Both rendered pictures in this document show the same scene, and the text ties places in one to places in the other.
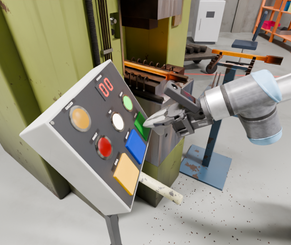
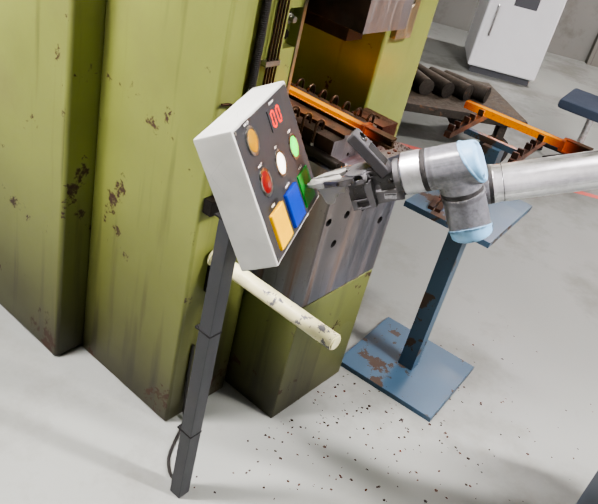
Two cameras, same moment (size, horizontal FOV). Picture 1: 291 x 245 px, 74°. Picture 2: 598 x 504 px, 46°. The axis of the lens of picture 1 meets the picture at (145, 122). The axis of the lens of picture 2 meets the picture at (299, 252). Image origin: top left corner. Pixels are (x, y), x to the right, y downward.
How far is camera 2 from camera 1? 0.96 m
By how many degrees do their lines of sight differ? 5
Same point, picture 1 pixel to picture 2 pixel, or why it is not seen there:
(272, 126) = (474, 213)
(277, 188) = (554, 444)
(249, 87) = (449, 155)
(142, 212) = (241, 420)
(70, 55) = (219, 58)
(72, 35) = (233, 33)
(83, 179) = (240, 206)
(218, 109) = (410, 176)
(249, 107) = (447, 180)
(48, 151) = (216, 164)
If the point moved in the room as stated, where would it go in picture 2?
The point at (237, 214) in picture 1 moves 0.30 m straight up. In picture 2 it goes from (448, 468) to (480, 403)
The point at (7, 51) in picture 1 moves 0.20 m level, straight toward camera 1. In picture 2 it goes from (91, 19) to (116, 47)
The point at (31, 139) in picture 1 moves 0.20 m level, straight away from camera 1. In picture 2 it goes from (205, 147) to (160, 101)
